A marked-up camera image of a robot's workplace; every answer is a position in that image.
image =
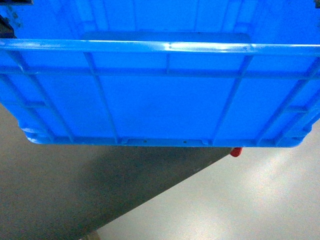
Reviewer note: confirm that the red platform edge rail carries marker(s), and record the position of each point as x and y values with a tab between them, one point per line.
236	152

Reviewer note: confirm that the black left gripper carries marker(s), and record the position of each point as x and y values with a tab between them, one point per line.
6	30

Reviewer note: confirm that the large blue plastic crate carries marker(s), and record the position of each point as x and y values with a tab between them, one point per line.
180	73

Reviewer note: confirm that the dark grey floor mat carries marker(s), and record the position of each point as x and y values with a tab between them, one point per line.
64	192

